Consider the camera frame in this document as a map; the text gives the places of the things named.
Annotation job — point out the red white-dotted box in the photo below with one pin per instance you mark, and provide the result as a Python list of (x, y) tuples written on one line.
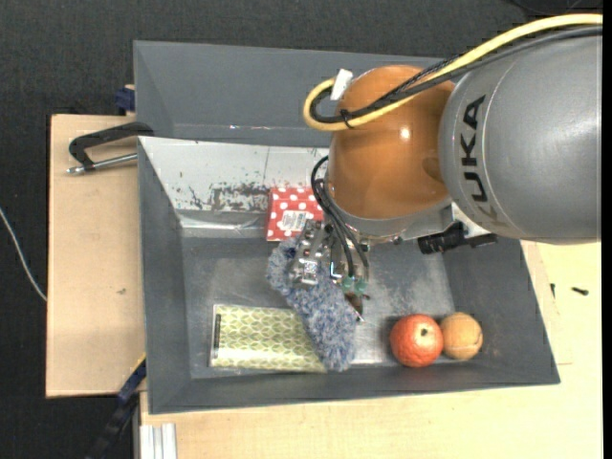
[(287, 208)]

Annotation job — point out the tan ball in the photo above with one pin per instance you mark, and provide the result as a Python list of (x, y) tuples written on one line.
[(461, 336)]

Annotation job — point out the grey metal bin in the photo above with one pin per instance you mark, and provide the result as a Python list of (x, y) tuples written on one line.
[(411, 275)]

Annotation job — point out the black cylinder on white bracket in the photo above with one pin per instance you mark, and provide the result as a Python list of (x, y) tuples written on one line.
[(442, 242)]

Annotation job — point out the green patterned packet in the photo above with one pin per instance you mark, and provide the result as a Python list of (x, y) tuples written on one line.
[(258, 337)]

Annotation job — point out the blue fuzzy cloth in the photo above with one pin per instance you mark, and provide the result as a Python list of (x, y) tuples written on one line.
[(325, 318)]

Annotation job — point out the small black screw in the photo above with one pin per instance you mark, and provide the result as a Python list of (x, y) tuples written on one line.
[(580, 291)]

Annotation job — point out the pale brown flat board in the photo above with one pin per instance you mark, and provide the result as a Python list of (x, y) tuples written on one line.
[(93, 256)]

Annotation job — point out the orange fruit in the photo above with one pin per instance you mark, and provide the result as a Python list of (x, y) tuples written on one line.
[(415, 341)]

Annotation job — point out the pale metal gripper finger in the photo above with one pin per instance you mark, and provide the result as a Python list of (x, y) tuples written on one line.
[(310, 270), (356, 308)]

